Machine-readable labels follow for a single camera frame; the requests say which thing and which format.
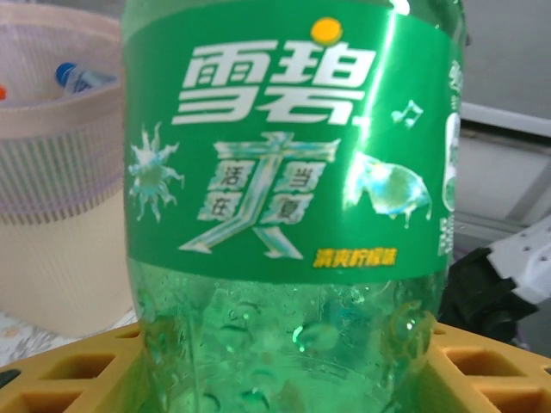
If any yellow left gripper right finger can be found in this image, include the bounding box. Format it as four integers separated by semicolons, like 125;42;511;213
424;322;551;413

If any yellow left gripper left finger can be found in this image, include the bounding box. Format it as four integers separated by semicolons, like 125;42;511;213
0;324;150;413

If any green Sprite plastic bottle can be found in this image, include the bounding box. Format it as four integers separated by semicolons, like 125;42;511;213
120;0;468;413

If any pale blue label bottle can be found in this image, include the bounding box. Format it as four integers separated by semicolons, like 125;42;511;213
54;62;120;98

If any beige ribbed waste bin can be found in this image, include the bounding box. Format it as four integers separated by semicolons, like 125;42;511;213
0;3;135;339

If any pink plastic bin liner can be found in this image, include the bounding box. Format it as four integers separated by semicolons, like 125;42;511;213
0;3;126;228

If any floral print tablecloth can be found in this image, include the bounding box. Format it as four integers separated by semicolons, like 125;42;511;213
0;309;94;369

